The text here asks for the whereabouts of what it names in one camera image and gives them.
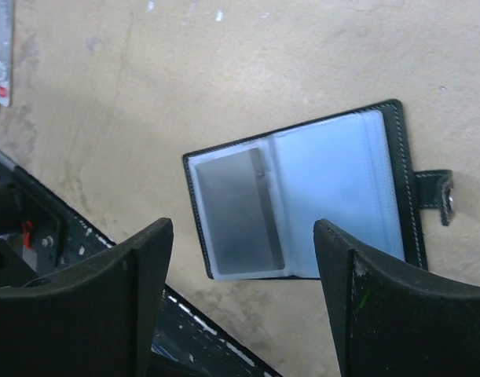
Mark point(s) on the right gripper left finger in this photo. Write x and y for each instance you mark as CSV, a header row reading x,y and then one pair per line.
x,y
94,318

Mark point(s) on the black leather card holder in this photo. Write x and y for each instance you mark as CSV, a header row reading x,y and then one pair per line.
x,y
255,200

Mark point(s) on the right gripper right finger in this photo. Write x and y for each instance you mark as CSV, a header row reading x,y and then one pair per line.
x,y
390,318

